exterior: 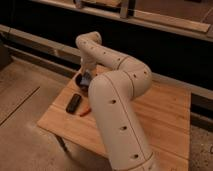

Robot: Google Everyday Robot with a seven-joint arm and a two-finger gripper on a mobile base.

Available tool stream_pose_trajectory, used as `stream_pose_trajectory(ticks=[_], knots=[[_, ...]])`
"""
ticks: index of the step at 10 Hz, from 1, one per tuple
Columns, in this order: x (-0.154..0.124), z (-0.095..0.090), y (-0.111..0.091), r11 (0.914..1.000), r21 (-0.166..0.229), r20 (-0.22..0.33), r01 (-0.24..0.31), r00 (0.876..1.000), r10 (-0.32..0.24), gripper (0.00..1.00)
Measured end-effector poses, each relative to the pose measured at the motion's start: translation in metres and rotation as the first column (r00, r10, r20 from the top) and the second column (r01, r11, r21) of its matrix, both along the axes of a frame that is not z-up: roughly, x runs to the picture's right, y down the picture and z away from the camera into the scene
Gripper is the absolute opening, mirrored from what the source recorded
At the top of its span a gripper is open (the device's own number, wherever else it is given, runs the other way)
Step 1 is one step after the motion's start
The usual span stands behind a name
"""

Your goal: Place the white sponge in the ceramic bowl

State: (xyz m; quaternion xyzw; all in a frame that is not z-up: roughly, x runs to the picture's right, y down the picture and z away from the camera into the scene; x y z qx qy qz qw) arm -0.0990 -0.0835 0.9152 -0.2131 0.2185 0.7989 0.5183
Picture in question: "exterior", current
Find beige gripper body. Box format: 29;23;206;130
80;58;95;84

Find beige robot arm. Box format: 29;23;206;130
76;32;160;171

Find black remote control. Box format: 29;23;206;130
66;94;82;114

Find orange marker pen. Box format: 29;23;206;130
79;108;91;117

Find wooden table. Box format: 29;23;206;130
38;80;191;171

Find wooden plank on ledge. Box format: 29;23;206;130
134;10;210;33

